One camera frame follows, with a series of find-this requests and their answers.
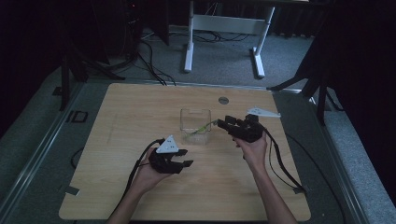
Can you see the grey round table grommet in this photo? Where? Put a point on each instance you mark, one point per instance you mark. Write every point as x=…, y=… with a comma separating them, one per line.
x=223, y=100

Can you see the black rectangular floor bracket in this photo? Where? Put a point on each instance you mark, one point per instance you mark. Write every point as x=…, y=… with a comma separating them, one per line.
x=77, y=116

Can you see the green toothbrush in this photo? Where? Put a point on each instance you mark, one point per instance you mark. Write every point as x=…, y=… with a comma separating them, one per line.
x=202, y=127

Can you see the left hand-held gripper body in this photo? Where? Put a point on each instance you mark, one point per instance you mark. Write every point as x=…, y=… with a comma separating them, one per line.
x=165, y=163

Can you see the person's left hand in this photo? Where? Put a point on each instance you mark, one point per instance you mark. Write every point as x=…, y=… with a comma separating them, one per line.
x=148, y=179

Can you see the black metal stand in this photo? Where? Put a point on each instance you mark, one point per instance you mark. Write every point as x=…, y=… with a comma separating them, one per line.
x=65, y=84
x=320, y=93

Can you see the metal floor rail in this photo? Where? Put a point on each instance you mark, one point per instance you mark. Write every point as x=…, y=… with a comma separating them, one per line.
x=40, y=146
x=339, y=161

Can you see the white desk frame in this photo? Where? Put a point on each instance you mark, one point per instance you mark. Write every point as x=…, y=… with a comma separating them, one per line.
x=229, y=24

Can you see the person's right hand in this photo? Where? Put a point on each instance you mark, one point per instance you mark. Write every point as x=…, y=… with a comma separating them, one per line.
x=255, y=154

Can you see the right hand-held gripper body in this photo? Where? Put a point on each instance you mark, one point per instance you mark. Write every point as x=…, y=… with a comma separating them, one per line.
x=249, y=130

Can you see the clear plastic container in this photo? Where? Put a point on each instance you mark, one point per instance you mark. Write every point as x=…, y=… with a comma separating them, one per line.
x=195, y=132

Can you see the grey tape piece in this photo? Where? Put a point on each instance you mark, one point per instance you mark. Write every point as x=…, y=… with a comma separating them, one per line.
x=299, y=190
x=71, y=190

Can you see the black computer tower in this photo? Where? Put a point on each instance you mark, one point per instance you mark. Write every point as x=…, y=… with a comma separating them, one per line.
x=132, y=31

